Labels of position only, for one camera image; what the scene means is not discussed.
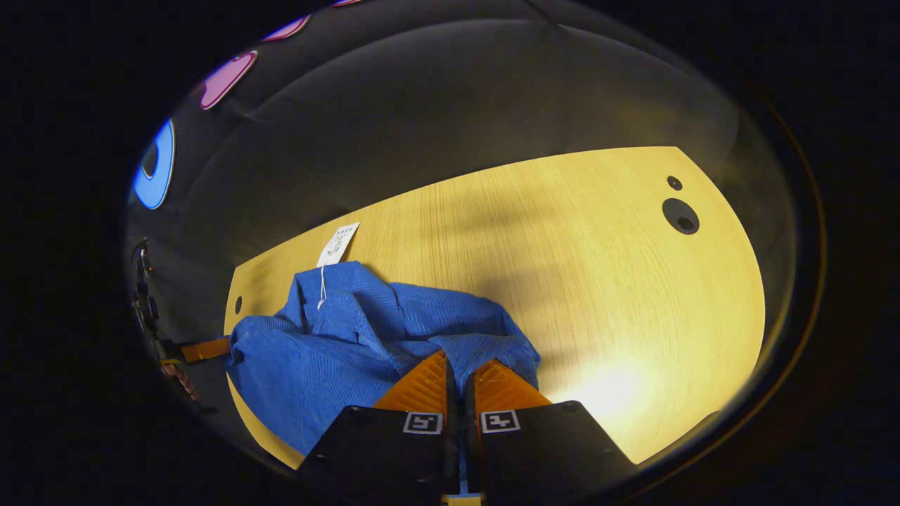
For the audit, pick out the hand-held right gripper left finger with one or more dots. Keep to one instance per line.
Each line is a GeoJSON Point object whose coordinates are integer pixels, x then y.
{"type": "Point", "coordinates": [448, 443]}

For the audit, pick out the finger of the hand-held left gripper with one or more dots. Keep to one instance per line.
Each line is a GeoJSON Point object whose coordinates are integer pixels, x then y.
{"type": "Point", "coordinates": [207, 349]}

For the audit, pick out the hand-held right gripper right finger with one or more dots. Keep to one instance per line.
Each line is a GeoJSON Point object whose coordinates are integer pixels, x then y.
{"type": "Point", "coordinates": [472, 450]}

